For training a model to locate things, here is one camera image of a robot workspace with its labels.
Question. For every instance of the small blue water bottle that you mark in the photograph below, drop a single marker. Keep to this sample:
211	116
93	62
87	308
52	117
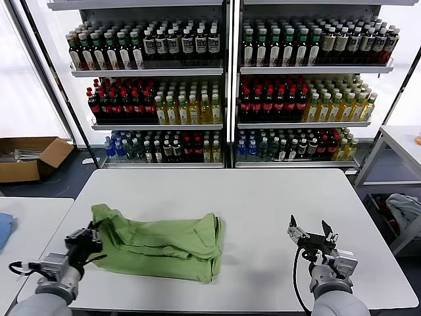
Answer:
108	152
242	150
252	150
118	152

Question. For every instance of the white-label dark drink bottle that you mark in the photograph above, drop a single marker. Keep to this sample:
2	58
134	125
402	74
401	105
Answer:
173	46
353	43
379	42
213	44
148	46
161	46
391	41
366	43
187	46
201	45

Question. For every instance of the beige-label dark drink bottle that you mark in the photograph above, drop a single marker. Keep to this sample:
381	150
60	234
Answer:
340	43
328	45

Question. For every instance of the small clear green bottle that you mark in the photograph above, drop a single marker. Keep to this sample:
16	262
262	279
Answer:
128	152
138	152
263	150

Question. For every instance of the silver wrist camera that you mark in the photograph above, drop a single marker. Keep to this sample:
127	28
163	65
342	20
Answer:
54	265
343	265

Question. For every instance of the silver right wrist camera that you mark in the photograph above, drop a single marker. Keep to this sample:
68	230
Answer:
343	265

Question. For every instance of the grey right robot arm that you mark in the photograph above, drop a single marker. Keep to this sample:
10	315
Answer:
335	296

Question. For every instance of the bagged metal parts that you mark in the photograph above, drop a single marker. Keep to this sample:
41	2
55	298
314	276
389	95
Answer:
23	155

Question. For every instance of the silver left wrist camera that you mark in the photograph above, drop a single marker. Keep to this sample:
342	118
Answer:
54	265

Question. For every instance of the small white-label bottle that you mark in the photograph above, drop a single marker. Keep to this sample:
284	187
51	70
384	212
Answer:
283	151
292	150

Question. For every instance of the small red-cap cola bottle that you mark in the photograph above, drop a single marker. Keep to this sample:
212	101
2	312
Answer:
188	151
332	147
322	148
198	151

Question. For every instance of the green polo shirt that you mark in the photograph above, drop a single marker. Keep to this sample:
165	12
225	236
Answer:
158	237

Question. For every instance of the small yellow juice bottle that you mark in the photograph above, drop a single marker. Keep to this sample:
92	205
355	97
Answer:
342	150
207	152
216	152
352	149

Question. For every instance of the blue folded cloth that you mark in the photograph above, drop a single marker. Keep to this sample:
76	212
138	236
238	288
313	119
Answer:
5	231

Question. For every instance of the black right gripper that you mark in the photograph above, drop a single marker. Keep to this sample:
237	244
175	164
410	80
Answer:
314	245

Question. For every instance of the brown cardboard box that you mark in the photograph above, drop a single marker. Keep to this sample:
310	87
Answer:
20	173

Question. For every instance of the black storage crate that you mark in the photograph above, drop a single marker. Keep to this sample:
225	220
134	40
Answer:
375	211

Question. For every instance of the red cloth item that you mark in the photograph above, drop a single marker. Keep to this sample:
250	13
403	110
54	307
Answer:
390	214

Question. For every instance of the grey-blue crumpled cloth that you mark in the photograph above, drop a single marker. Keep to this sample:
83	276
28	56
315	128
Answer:
406	208

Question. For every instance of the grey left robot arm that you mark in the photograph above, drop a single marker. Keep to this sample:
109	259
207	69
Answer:
49	296

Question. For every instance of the small dark tea bottle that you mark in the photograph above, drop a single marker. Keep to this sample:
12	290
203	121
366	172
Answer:
312	148
158	152
177	152
148	152
167	152
302	149

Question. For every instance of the small orange object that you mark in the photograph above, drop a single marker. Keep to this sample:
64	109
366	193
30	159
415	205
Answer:
418	140

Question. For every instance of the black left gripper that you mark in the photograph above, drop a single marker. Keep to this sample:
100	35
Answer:
80	245

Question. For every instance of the green-cap dark tea bottle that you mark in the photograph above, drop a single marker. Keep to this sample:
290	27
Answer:
274	50
75	56
248	50
125	56
287	50
137	56
301	50
100	56
88	56
113	56
261	50
313	50

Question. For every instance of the black metal pole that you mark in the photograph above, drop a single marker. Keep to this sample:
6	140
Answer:
392	107
60	83

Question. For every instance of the grey metal frame table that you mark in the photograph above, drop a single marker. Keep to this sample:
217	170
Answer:
369	162

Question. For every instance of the small white flat object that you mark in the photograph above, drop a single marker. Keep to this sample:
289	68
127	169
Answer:
88	162

